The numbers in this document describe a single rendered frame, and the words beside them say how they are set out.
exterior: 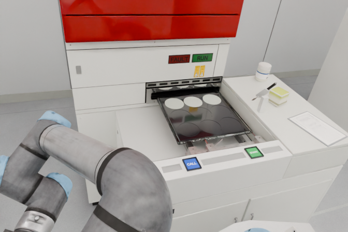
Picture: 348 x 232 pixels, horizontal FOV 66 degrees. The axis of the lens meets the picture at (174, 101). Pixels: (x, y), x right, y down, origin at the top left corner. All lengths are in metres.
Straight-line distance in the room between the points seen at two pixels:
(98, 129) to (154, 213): 1.16
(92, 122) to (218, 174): 0.77
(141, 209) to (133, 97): 1.08
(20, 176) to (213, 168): 0.60
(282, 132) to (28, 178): 0.97
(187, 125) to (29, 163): 0.74
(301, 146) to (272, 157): 0.15
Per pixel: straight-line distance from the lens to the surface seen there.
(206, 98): 1.46
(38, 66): 2.99
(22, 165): 0.73
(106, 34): 1.21
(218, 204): 1.17
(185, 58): 1.39
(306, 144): 1.24
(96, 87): 1.37
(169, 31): 1.26
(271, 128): 1.25
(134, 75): 1.36
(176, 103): 1.38
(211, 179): 1.01
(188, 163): 0.98
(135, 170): 0.42
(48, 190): 0.74
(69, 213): 2.06
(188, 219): 1.16
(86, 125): 1.50
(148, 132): 1.31
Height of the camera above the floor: 1.67
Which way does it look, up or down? 33 degrees down
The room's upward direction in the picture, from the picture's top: 6 degrees clockwise
